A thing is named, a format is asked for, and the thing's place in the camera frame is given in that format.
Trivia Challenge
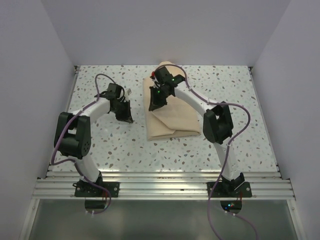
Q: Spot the beige cloth mat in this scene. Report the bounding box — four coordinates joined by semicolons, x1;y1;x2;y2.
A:
142;74;202;141

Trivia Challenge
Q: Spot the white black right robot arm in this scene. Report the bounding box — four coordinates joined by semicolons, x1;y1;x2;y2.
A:
148;63;245;192

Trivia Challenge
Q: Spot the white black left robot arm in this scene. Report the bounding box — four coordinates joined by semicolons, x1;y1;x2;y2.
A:
50;83;134;183

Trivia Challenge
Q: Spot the aluminium rail frame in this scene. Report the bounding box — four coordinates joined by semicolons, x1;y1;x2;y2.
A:
20;65;307;240

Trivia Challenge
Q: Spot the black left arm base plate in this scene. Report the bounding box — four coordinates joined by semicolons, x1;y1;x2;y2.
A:
72;181;120;198

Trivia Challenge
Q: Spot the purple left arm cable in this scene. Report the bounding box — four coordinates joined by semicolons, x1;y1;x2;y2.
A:
51;73;121;215

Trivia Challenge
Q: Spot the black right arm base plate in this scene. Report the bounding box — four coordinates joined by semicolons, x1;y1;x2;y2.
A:
206;181;253;198

